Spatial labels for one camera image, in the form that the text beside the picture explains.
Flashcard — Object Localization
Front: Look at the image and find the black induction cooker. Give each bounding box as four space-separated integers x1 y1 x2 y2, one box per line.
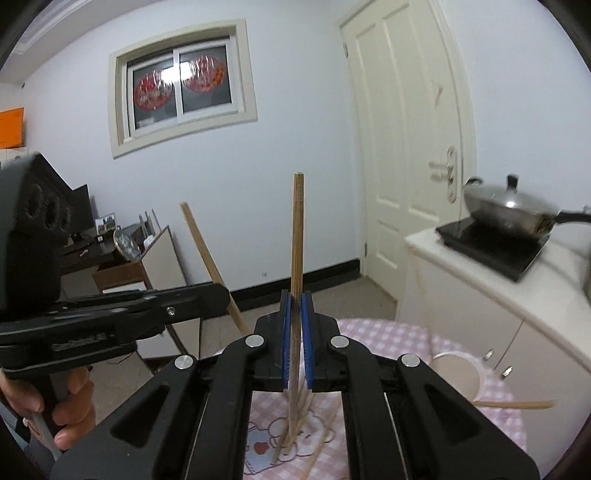
435 217 553 283

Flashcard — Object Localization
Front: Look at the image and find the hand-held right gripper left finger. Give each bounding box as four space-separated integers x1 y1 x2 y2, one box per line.
50 290 293 480

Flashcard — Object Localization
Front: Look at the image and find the cream framed window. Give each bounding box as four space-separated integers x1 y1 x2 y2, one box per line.
108 19 258 160

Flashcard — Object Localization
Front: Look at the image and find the black monitor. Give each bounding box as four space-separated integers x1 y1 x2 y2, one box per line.
68 185 92 236

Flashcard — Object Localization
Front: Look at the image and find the red round window decoration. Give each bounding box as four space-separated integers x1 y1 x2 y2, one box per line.
134 69 175 111
181 54 227 95

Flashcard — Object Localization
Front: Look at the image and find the cream door handle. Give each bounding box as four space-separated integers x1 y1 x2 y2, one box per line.
428 145 461 204

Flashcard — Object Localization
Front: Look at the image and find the pink cup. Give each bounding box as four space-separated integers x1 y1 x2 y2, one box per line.
429 351 484 403

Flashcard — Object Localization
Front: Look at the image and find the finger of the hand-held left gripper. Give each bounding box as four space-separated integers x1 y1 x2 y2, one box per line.
54 282 230 346

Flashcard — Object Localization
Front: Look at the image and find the white board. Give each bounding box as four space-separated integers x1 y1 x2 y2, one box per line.
140 225 202 361

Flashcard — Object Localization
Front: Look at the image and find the bamboo chopstick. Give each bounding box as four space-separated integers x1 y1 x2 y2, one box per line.
471 399 555 411
283 173 306 450
180 202 250 336
270 392 315 465
299 406 342 480

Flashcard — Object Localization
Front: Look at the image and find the orange box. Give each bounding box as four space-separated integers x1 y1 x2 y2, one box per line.
0 107 25 150

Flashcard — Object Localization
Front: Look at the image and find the cream panelled door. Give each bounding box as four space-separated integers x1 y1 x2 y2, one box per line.
338 0 477 291

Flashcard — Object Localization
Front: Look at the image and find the person's left hand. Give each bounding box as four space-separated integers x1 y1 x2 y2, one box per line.
0 364 96 452

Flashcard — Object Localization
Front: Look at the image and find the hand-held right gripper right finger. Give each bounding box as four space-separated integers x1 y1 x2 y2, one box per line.
301 290 540 480

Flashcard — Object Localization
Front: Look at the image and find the steel wok with black handle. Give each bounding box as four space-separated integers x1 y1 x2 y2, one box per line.
463 194 591 239

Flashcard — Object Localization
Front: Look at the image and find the pink checked tablecloth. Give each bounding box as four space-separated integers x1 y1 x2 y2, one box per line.
240 318 527 480

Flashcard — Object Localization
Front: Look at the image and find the round metallic dish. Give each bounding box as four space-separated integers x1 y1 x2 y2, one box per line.
113 229 142 260

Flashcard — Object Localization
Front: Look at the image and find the steel wok lid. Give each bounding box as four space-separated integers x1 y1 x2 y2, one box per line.
464 174 560 219

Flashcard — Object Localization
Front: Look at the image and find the white kitchen cabinet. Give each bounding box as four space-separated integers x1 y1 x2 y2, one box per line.
397 228 591 464

